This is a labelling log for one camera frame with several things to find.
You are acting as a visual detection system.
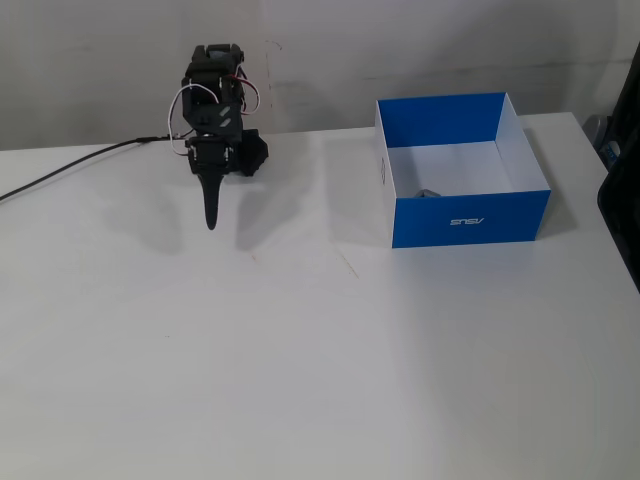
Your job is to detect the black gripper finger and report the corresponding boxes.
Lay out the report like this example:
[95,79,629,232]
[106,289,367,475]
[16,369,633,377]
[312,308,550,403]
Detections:
[197,173,215,231]
[211,170,225,229]

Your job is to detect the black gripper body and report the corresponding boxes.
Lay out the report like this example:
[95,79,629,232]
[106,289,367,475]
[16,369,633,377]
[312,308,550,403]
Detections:
[183,133,236,176]

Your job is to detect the blue and white cardboard box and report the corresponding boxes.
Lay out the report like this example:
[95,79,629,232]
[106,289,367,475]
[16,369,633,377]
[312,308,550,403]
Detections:
[374,91,553,250]

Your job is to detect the gray object with blue label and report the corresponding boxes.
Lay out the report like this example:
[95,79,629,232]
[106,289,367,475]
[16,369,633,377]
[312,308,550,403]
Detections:
[582,113,624,162]

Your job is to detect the white red gripper servo cable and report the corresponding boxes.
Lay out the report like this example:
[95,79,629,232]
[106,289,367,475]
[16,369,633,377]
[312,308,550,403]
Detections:
[168,83,221,155]

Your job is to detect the black power cable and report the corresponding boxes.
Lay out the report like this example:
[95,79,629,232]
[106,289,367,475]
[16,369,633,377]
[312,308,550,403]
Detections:
[0,133,181,204]

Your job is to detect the red arm servo cable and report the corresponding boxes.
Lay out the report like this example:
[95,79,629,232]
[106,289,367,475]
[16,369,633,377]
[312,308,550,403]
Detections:
[224,73,264,115]

